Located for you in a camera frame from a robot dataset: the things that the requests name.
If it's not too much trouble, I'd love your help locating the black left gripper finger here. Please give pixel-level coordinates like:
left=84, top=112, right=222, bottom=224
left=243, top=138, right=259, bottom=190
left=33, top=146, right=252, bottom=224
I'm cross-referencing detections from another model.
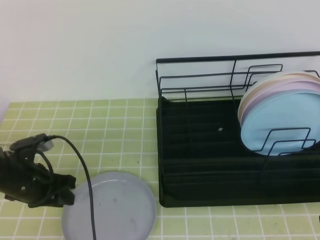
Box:
left=51, top=173, right=76, bottom=191
left=47, top=189, right=75, bottom=207

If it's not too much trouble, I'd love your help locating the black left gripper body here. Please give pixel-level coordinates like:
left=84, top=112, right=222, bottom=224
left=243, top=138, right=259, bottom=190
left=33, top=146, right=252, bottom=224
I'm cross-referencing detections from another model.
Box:
left=0, top=147, right=58, bottom=208

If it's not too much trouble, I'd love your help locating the grey round plate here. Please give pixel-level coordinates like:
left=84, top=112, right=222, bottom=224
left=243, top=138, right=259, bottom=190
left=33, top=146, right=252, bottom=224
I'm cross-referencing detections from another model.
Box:
left=61, top=171, right=157, bottom=240

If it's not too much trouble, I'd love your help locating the white plate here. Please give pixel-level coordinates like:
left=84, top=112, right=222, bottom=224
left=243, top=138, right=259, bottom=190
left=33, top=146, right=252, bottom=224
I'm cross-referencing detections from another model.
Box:
left=237, top=71, right=315, bottom=111

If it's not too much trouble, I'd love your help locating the light blue plate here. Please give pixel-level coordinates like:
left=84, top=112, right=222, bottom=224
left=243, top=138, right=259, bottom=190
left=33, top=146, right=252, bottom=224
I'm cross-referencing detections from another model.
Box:
left=241, top=90, right=320, bottom=156

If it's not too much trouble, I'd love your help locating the purple plate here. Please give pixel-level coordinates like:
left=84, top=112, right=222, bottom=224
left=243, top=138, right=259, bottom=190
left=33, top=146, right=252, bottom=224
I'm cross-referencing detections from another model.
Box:
left=239, top=81, right=320, bottom=126

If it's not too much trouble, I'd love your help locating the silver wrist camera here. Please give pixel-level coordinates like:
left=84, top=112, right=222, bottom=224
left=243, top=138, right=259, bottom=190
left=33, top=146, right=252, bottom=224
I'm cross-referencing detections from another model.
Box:
left=9, top=133, right=54, bottom=152

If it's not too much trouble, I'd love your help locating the black camera cable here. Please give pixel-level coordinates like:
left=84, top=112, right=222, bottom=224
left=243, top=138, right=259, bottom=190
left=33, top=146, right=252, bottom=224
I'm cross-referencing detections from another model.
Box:
left=29, top=134, right=98, bottom=240

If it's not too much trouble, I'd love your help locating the black wire dish rack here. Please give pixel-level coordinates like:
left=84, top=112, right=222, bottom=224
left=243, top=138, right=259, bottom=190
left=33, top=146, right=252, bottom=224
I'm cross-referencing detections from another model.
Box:
left=155, top=51, right=320, bottom=208

